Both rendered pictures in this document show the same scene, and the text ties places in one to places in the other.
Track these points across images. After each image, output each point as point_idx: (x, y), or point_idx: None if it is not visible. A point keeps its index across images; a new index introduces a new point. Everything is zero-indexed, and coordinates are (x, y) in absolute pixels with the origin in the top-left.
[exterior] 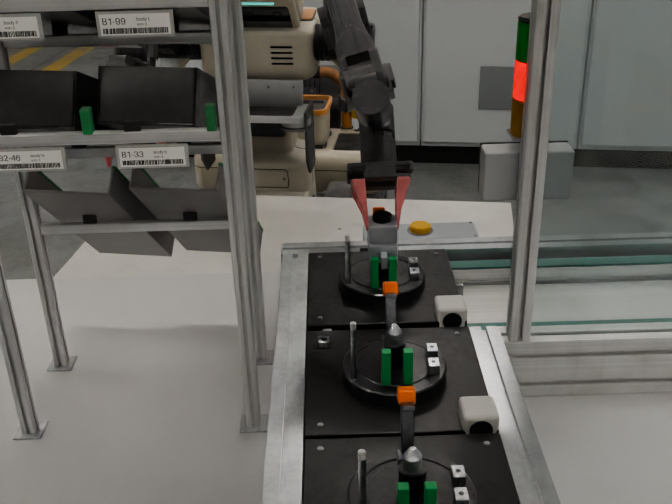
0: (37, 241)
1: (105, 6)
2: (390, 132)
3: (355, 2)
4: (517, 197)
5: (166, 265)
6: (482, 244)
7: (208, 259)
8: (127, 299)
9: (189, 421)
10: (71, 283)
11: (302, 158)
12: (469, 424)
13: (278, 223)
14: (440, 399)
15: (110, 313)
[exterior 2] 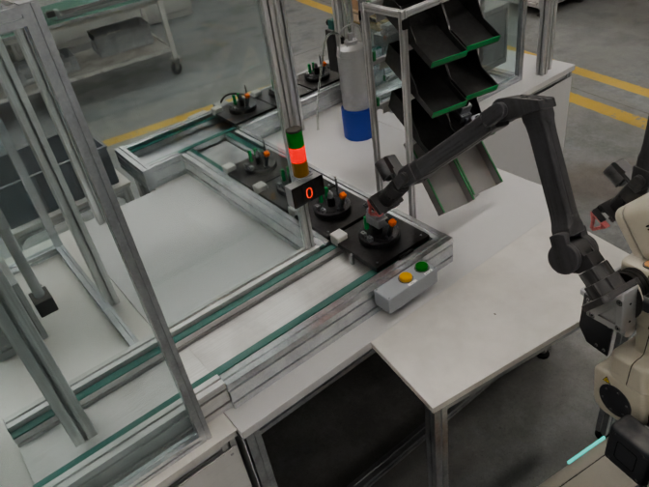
0: None
1: None
2: (385, 188)
3: (433, 149)
4: None
5: (526, 243)
6: (367, 285)
7: (516, 256)
8: (504, 222)
9: (402, 205)
10: (541, 214)
11: (619, 352)
12: None
13: (532, 298)
14: (311, 210)
15: (497, 214)
